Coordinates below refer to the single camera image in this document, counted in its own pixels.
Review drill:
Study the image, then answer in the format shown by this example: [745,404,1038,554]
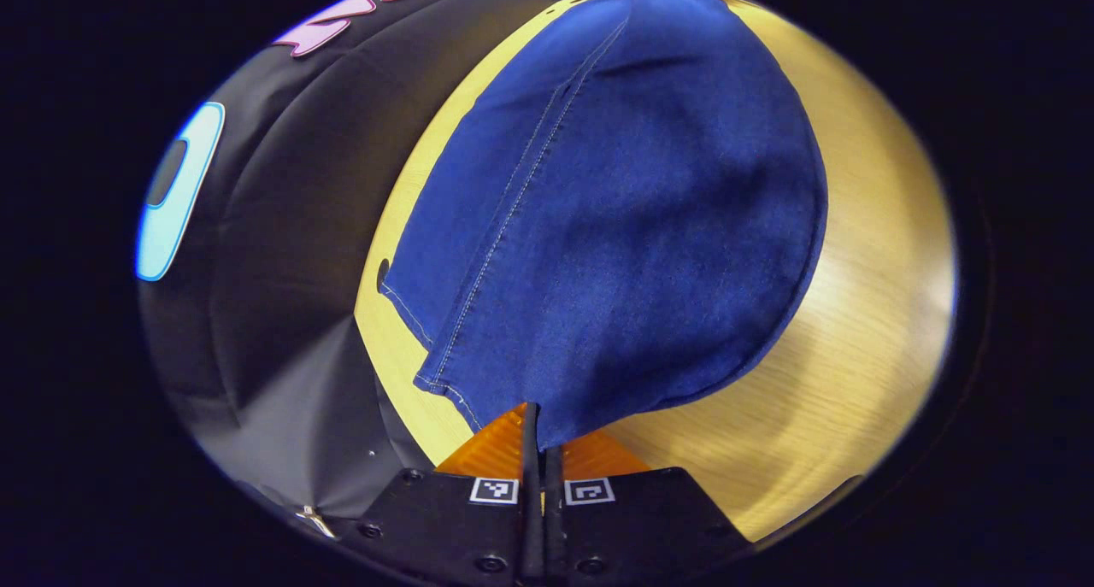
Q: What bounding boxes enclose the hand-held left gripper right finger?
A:
[544,431,755,583]

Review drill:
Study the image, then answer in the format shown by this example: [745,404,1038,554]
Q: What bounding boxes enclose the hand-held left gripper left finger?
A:
[357,402,545,583]

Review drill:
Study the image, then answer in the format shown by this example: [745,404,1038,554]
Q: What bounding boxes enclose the silver metal clip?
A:
[296,506,338,539]

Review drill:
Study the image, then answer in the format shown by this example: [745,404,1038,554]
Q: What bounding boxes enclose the black backdrop cloth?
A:
[137,0,616,524]

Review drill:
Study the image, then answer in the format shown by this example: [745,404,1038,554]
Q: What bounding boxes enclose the blue denim jeans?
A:
[379,0,829,451]

